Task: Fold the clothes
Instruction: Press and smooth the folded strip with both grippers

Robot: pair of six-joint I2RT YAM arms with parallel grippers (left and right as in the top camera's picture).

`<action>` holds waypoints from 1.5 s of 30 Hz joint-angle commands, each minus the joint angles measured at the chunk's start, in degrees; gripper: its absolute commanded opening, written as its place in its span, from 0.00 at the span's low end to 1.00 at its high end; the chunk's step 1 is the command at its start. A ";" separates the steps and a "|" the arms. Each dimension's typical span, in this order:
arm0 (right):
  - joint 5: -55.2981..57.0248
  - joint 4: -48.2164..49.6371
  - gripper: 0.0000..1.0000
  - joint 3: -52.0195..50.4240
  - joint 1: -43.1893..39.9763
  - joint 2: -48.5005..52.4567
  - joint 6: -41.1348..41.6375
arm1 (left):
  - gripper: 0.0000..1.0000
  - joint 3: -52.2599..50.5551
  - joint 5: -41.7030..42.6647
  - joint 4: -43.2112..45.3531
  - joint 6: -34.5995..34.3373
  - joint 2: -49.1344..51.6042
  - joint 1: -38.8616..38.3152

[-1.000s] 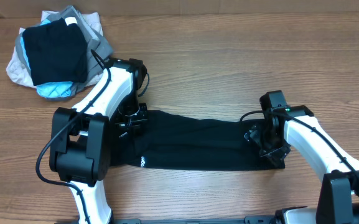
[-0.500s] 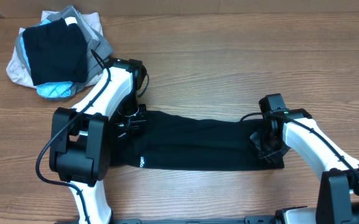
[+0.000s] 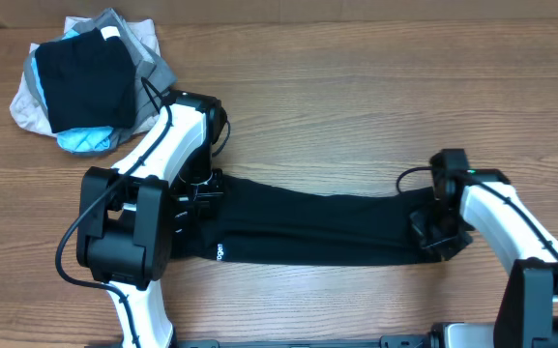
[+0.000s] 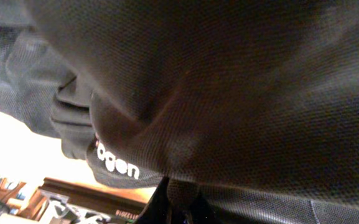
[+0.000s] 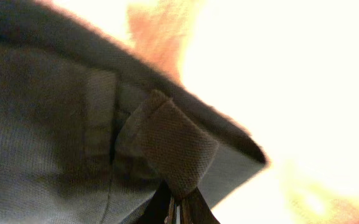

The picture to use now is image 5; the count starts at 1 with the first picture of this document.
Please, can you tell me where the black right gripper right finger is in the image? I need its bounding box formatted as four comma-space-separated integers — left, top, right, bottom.
179, 188, 220, 224

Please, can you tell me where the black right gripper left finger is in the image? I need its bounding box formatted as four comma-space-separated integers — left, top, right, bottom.
136, 182, 176, 224

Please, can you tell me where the black t-shirt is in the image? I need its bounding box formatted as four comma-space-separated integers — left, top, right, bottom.
0, 1, 266, 223

